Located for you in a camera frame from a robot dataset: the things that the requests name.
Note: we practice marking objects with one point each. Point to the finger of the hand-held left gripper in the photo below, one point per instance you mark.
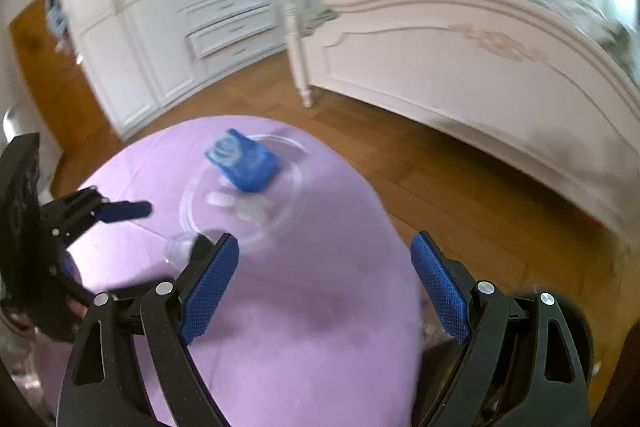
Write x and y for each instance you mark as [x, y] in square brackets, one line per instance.
[125, 211]

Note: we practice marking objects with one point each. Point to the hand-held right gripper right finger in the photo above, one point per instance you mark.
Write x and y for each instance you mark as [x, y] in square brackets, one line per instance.
[442, 294]

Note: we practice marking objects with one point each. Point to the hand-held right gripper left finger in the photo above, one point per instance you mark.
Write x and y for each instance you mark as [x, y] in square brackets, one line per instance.
[210, 292]

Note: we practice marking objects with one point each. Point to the blue packet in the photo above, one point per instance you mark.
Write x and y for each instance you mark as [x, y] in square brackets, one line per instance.
[242, 159]

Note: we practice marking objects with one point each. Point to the clear glass bowl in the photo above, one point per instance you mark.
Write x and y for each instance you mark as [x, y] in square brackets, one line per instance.
[250, 207]

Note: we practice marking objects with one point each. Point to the purple tablecloth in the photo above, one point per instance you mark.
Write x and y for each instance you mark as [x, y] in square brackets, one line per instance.
[310, 307]

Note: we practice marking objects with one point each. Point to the wooden door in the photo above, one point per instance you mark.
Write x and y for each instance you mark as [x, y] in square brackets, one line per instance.
[55, 77]

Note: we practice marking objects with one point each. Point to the white wardrobe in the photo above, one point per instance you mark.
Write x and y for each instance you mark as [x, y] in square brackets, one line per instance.
[165, 7]

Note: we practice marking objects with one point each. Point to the white carved bed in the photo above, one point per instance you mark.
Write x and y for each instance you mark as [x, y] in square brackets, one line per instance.
[475, 72]

